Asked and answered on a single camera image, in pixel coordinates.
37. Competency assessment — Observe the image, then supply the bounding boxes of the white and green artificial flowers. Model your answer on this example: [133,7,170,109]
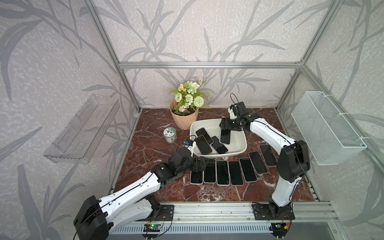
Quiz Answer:
[170,78,211,116]

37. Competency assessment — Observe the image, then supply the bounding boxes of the right circuit board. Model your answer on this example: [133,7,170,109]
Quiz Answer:
[269,223,290,232]

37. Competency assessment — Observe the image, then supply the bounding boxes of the large phone pink case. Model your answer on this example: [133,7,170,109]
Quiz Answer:
[195,136,212,155]

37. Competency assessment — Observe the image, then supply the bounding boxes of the dark phone back of box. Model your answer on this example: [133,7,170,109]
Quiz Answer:
[196,128,213,145]

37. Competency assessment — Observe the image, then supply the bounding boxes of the left circuit board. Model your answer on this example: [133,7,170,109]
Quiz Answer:
[143,223,164,233]

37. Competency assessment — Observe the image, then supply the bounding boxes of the round tin with cartoon lid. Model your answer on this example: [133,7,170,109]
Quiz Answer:
[163,127,177,144]

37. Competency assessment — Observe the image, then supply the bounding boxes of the phone with light blue case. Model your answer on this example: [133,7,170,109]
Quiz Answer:
[204,159,216,184]

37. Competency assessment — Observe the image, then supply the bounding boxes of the beige flower pot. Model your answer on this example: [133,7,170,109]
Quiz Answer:
[170,100,199,130]

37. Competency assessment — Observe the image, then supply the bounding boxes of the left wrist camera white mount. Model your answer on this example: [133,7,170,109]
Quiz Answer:
[184,139,196,157]

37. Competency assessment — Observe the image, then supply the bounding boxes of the phone with pink case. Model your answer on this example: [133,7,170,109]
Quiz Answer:
[190,171,204,185]

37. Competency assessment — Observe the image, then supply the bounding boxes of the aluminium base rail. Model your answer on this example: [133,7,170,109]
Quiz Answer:
[112,202,340,239]

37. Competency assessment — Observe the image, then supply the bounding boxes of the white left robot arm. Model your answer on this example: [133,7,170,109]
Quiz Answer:
[74,146,209,240]

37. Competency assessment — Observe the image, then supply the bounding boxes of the large phone grey case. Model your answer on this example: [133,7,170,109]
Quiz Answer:
[240,158,258,183]

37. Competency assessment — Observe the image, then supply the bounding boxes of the phone with cream case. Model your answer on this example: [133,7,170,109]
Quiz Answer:
[216,160,230,186]

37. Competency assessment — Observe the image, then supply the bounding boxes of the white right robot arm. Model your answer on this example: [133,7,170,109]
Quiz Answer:
[219,114,311,220]

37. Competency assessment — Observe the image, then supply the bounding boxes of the circuit board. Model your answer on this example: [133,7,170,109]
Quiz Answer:
[269,223,290,232]
[143,223,164,233]

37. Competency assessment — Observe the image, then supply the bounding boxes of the clear acrylic wall shelf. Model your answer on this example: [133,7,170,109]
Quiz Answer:
[43,94,121,164]

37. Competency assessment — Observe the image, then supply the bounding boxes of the small phone pink case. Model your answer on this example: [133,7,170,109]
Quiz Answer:
[260,145,277,167]

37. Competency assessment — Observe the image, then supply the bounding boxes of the white plastic storage box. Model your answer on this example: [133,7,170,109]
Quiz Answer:
[190,119,247,159]

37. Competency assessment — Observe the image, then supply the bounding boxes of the white wire mesh basket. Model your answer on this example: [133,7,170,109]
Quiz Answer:
[292,91,367,166]

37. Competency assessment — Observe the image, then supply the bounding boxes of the phone light blue bottom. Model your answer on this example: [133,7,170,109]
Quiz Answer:
[212,136,228,155]

